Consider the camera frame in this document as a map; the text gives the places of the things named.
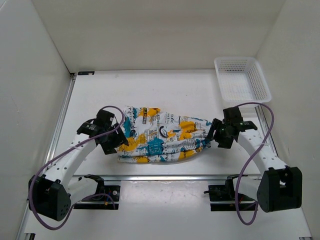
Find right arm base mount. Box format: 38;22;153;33
203;185;255;212

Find patterned white shorts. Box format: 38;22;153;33
117;106;212;164

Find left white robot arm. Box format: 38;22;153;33
28;106;129;222

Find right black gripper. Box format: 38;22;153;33
204;118;234;149

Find white plastic basket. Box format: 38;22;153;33
214;56;272;107

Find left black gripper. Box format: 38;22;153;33
99;122;129;155

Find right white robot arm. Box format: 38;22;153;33
205;107;303;213

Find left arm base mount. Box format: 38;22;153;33
74;181;121;211

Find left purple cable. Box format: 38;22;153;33
28;105;125;230

